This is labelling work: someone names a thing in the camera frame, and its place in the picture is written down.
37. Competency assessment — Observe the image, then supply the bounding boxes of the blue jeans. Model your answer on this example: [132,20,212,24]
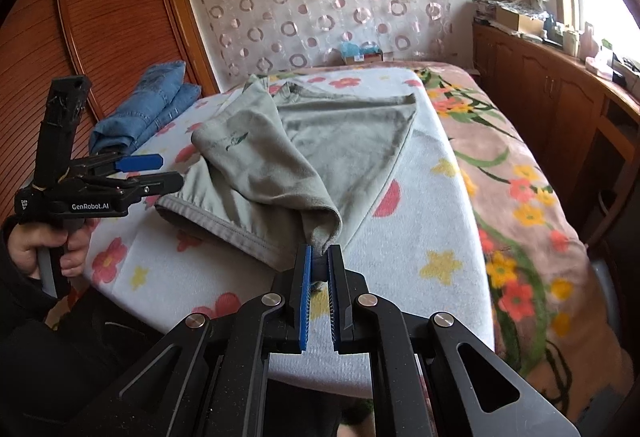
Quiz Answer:
[89,61,203,156]

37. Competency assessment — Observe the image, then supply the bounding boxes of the small printed cardboard box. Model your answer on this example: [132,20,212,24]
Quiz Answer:
[344,49,384,64]

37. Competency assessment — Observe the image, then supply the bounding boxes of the plain brown cardboard box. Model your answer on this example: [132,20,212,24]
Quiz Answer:
[492,7,547,36]

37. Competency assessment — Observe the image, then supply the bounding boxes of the wooden cabinet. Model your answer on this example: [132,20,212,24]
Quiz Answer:
[471,2,640,249]

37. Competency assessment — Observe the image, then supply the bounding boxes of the wooden wardrobe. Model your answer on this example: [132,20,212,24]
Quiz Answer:
[0,0,221,230]

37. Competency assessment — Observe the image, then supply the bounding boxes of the grey-green pants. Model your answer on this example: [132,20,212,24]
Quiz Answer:
[156,74,420,270]

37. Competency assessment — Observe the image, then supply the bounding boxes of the pink floral blanket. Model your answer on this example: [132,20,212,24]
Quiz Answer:
[385,60,632,379]

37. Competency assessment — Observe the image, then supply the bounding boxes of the person's left hand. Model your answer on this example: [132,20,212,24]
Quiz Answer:
[4,218,94,279]

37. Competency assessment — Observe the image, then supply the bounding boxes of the person's left forearm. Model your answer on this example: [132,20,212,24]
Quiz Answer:
[0,222,131,437]

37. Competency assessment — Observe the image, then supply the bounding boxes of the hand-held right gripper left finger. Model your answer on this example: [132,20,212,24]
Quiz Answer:
[65,244,314,437]

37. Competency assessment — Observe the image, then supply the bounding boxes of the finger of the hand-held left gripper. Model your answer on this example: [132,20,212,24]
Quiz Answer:
[72,153,165,178]
[100,171,185,214]

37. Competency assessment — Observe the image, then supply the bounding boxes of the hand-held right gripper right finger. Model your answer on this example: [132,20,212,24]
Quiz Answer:
[327,244,584,437]

